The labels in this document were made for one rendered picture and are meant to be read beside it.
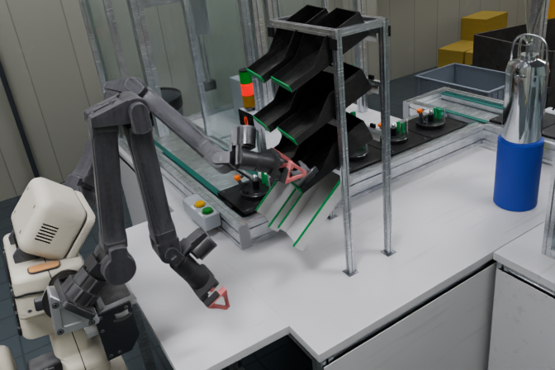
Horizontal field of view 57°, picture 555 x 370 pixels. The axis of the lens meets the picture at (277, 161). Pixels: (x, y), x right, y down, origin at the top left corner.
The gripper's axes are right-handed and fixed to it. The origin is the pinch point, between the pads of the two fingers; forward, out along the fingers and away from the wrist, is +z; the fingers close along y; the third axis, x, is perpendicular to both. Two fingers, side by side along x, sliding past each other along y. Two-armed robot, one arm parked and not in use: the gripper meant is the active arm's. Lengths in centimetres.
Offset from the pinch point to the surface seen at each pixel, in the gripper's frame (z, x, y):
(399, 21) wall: 315, -90, 402
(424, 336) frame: 49, 42, -26
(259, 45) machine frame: 32, -28, 129
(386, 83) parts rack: 17.8, -31.4, -5.6
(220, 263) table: -6, 46, 23
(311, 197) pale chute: 13.5, 11.6, 7.9
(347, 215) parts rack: 18.1, 10.8, -7.5
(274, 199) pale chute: 8.4, 19.3, 23.2
